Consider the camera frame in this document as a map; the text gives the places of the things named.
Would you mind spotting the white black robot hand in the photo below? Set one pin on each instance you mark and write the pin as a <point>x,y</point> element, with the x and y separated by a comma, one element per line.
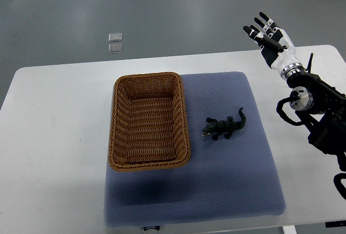
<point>276,46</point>

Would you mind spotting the dark toy crocodile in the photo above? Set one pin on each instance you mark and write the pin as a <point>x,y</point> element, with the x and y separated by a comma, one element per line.
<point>225,128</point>

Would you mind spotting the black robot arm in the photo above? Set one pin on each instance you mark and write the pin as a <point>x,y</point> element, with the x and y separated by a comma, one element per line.
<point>321,109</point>

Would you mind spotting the brown wicker basket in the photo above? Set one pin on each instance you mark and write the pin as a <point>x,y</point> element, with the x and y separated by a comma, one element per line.
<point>148,123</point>

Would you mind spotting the blue grey cushion mat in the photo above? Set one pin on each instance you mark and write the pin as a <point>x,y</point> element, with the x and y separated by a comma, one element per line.
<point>227,178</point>

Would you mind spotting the upper metal floor plate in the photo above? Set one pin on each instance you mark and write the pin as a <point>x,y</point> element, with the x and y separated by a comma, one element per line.
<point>115,37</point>

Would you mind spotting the white table leg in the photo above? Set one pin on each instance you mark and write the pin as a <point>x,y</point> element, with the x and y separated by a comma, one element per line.
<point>290,229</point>

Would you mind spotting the black table control panel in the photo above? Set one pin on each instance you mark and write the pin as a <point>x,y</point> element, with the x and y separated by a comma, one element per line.
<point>336,224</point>

